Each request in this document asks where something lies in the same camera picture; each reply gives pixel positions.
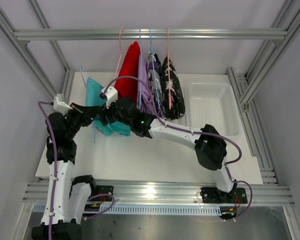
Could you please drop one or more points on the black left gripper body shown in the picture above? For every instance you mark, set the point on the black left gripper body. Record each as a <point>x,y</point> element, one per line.
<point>75,120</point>

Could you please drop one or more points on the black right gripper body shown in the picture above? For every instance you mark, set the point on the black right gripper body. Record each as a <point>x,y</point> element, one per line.
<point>112,114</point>

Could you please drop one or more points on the teal trousers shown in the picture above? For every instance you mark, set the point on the teal trousers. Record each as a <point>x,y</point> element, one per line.
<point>118,127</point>

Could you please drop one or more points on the red trousers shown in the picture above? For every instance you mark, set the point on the red trousers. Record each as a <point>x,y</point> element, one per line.
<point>128,87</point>

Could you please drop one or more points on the light blue wire hanger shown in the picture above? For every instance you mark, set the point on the light blue wire hanger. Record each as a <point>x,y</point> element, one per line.
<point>92,98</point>

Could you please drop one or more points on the pink wire hanger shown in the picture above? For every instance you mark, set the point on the pink wire hanger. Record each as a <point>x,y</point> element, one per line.
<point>168,70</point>
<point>121,52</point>

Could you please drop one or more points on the white plastic mesh basket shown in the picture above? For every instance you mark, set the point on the white plastic mesh basket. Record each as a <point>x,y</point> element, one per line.
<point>213,104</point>

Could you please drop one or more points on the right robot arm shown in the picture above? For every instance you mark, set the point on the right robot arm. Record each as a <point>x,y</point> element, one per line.
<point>208,144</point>

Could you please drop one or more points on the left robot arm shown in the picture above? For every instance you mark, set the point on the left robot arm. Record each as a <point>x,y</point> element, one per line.
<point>67,196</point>

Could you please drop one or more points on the lilac purple trousers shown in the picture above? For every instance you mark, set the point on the lilac purple trousers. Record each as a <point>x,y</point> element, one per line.
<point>147,95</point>

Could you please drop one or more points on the blue hanger with lilac trousers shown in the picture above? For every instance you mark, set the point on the blue hanger with lilac trousers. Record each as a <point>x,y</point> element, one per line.
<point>140,72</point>

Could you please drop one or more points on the black white patterned trousers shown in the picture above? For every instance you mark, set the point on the black white patterned trousers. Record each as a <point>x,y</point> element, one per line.
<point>178,104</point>

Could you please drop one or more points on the blue hanger with patterned trousers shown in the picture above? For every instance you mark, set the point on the blue hanger with patterned trousers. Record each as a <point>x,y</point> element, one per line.
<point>154,77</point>

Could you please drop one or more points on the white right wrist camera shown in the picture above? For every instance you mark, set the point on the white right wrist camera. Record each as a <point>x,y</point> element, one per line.
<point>110,94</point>

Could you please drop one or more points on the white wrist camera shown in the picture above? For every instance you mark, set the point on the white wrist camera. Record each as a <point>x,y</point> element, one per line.
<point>110,94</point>
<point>59,104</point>

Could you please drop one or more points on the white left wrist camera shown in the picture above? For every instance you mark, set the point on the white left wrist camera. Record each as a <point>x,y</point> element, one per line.
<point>59,104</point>

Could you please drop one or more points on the white slotted cable duct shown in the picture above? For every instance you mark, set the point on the white slotted cable duct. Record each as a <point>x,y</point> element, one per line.
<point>178,210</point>

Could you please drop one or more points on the aluminium frame structure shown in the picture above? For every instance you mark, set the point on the aluminium frame structure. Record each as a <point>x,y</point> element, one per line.
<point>44,44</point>

